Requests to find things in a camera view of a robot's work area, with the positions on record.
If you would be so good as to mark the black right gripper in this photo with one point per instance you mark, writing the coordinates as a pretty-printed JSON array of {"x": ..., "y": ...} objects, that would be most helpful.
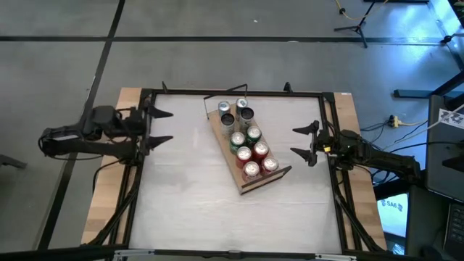
[{"x": 326, "y": 143}]

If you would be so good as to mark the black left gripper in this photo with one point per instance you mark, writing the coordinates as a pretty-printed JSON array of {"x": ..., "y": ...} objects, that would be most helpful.
[{"x": 136, "y": 123}]

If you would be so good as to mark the red Coca-Cola can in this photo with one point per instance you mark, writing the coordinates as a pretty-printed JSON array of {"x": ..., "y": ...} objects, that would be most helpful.
[
  {"x": 251, "y": 169},
  {"x": 244, "y": 154},
  {"x": 270, "y": 164},
  {"x": 261, "y": 148}
]

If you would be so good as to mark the green Sprite can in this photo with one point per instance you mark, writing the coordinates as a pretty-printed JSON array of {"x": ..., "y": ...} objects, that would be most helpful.
[
  {"x": 253, "y": 132},
  {"x": 237, "y": 138}
]

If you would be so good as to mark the blue silver Red Bull can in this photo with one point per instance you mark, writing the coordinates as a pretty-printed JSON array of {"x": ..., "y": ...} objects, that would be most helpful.
[
  {"x": 241, "y": 103},
  {"x": 224, "y": 107}
]

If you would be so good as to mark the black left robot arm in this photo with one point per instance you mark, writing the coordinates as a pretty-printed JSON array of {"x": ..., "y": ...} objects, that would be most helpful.
[{"x": 83, "y": 143}]

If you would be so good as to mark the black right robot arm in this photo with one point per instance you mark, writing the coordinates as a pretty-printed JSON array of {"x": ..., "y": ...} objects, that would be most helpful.
[{"x": 380, "y": 157}]

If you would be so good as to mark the yellow white power strip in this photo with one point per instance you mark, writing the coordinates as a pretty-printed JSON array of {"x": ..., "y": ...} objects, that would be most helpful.
[{"x": 393, "y": 121}]

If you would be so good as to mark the white glossy table sheet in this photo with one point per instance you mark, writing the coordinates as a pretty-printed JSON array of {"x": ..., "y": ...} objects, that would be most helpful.
[{"x": 217, "y": 217}]

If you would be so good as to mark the white printed sign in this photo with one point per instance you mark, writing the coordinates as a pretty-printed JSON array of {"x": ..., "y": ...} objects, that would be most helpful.
[{"x": 393, "y": 217}]

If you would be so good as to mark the black desk foot bar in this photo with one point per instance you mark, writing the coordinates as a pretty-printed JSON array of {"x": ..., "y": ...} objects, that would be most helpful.
[{"x": 413, "y": 93}]

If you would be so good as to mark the black tripod stand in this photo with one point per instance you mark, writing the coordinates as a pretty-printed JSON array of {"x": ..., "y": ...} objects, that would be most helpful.
[{"x": 359, "y": 27}]

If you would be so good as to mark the grey desk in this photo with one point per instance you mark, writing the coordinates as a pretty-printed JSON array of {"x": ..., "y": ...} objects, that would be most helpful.
[{"x": 442, "y": 159}]

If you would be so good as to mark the white printed paper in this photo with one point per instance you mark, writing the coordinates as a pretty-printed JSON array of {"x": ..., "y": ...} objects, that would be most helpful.
[{"x": 453, "y": 117}]

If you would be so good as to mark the grey furniture leg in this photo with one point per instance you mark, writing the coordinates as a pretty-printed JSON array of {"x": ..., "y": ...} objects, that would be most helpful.
[{"x": 11, "y": 161}]

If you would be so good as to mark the black keyboard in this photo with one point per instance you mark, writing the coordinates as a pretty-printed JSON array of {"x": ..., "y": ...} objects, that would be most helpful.
[{"x": 457, "y": 228}]

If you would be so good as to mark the black aluminium table frame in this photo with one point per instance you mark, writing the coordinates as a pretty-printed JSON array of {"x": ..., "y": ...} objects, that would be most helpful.
[{"x": 181, "y": 92}]

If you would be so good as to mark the wooden shelf black metal frame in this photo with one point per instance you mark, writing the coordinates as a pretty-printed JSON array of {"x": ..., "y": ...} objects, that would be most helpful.
[{"x": 232, "y": 159}]

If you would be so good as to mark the silver camera mounting bar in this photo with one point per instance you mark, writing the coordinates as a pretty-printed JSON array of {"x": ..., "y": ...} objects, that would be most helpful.
[{"x": 137, "y": 252}]

